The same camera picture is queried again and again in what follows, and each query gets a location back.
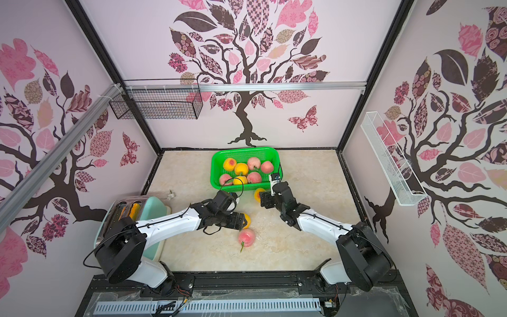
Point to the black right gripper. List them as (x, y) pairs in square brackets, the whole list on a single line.
[(271, 198)]

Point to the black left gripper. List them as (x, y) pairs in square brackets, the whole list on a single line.
[(237, 226)]

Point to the pink peach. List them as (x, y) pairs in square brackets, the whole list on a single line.
[(254, 163), (254, 178), (225, 180), (246, 238), (267, 167)]

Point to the yellow peach with green leaf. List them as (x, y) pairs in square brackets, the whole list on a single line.
[(241, 169)]

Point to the yellow peach with red spot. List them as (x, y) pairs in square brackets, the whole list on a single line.
[(229, 164)]

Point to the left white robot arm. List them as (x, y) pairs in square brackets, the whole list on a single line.
[(120, 254)]

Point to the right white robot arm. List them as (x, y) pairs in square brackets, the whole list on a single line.
[(362, 260)]

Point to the yellow red peach below basket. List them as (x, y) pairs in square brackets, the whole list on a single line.
[(257, 194)]

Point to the white power plug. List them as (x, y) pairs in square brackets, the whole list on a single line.
[(170, 195)]

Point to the mint and chrome toaster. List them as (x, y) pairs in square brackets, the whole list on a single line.
[(137, 207)]

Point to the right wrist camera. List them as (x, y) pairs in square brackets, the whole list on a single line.
[(274, 179)]

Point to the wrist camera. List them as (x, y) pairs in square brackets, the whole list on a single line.
[(274, 179), (224, 202)]

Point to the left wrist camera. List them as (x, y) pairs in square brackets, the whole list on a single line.
[(224, 202)]

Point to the white slotted cable duct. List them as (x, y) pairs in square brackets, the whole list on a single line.
[(201, 307)]

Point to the aluminium rail back wall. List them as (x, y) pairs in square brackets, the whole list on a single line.
[(317, 86)]

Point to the aluminium rail wall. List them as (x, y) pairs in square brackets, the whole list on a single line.
[(21, 194), (317, 86)]

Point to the black wire wall basket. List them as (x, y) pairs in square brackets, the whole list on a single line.
[(174, 99)]

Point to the white wire wall shelf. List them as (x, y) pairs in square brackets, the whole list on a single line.
[(383, 138)]

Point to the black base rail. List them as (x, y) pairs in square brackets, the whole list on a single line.
[(388, 298)]

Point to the aluminium rail left wall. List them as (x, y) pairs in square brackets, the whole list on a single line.
[(21, 194)]

